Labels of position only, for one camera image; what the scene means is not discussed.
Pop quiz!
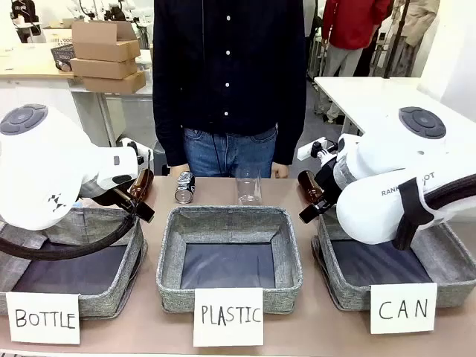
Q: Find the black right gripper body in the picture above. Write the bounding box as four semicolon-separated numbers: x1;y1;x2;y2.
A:
315;159;341;211

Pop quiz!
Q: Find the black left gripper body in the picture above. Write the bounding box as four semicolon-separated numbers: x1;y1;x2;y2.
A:
80;184;135;215

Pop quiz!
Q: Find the brown glass bottle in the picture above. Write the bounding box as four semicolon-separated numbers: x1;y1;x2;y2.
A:
297;170;325;205
128;167;155;202

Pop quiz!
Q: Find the clear plastic bottle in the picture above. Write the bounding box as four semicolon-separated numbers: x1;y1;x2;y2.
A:
234;167;263;206

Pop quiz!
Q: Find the person's left forearm dark sleeve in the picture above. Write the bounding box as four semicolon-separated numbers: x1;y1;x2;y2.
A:
273;92;308;167

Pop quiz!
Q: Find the person's right forearm dark sleeve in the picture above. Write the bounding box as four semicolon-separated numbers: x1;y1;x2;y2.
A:
152;92;187;167

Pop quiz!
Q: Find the crushed silver drink can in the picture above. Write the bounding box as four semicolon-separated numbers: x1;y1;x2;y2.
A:
174;170;196;205

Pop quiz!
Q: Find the grey fabric basket plastic label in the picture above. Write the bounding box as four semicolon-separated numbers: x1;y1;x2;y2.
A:
155;205;304;313

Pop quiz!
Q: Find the grey fabric basket bottle label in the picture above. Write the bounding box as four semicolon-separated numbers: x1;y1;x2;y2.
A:
0;206;149;319

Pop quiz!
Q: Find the white paper sign CAN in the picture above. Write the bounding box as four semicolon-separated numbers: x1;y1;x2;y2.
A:
369;282;438;335

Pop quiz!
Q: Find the grey fabric basket can label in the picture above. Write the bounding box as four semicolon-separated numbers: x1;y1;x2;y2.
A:
311;213;476;312

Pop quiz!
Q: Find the black mesh basket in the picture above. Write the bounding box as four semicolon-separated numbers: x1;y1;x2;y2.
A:
50;43;77;71

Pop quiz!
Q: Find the flat closed cardboard box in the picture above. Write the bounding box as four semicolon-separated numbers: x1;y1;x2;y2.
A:
82;70;147;94
70;57;138;80

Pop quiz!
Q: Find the white paper sign PLASTIC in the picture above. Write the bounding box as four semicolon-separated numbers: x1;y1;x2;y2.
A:
192;287;265;348

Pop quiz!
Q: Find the white paper sign BOTTLE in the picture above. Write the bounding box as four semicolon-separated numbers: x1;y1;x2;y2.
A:
5;292;82;345

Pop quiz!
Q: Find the person in dark shirt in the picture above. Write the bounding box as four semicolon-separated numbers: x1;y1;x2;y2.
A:
152;0;308;179

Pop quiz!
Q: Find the open cardboard box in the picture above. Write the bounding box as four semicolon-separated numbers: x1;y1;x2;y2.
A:
71;20;141;63

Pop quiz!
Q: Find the black tripod stand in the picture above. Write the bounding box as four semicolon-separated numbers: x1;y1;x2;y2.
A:
385;0;411;79

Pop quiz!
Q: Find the person in red jacket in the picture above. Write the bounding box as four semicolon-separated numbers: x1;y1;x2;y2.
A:
315;0;391;123

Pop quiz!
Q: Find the light wooden table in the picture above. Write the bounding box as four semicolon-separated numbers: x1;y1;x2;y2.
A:
0;42;86;90

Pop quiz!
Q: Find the white plastic crate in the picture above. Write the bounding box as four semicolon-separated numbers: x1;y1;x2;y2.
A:
43;28;74;45

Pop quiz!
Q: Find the person in beige coat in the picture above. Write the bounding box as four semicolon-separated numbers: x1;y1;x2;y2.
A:
386;0;440;77

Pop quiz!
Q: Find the background white robot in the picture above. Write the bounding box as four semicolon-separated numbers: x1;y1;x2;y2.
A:
10;0;41;44

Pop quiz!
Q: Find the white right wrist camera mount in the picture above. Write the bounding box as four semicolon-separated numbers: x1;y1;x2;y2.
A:
297;137;340;161

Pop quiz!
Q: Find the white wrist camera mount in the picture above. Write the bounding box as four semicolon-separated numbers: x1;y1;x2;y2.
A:
119;136;145;165
297;137;340;161

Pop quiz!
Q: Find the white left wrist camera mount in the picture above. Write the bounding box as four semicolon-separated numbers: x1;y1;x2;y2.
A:
119;136;145;165

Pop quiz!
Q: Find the black sleeved left arm cable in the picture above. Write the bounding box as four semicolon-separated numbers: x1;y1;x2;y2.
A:
0;213;137;261

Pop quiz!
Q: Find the black sleeved arm cable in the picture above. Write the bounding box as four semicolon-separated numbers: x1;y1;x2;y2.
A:
0;213;137;261
423;177;476;226

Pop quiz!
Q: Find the black strap on right arm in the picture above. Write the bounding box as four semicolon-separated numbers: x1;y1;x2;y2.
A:
393;178;434;251

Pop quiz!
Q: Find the black sleeved right arm cable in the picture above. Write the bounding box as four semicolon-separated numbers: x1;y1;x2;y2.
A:
423;177;476;226

